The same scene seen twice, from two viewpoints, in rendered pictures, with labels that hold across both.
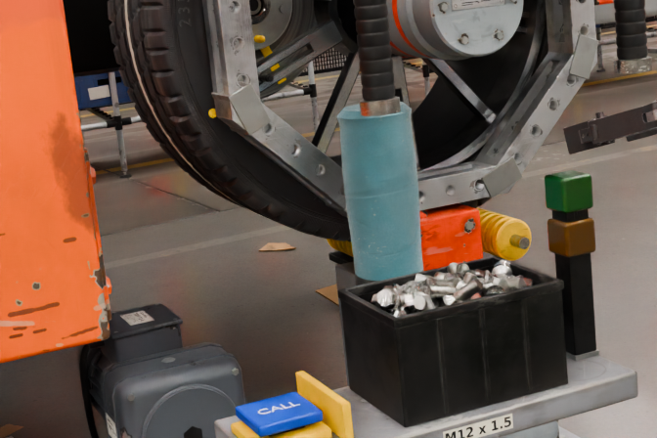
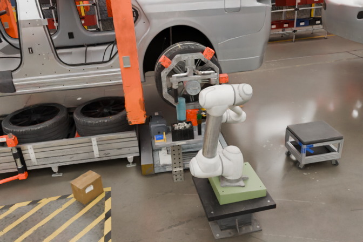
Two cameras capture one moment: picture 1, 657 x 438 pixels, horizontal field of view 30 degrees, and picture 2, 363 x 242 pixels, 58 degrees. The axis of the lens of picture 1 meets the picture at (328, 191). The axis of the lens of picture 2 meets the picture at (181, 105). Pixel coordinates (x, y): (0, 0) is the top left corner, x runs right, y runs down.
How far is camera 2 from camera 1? 1.78 m
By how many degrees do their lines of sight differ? 21
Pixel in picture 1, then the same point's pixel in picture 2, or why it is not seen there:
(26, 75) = (136, 93)
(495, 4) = (196, 88)
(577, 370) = (197, 137)
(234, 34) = (164, 87)
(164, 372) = (156, 123)
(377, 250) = (179, 116)
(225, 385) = (163, 126)
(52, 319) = (138, 120)
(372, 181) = (178, 108)
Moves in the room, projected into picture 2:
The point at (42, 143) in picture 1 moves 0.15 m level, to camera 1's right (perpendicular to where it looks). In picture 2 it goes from (138, 101) to (153, 101)
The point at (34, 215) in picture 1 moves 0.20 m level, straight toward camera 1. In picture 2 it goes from (136, 108) to (133, 118)
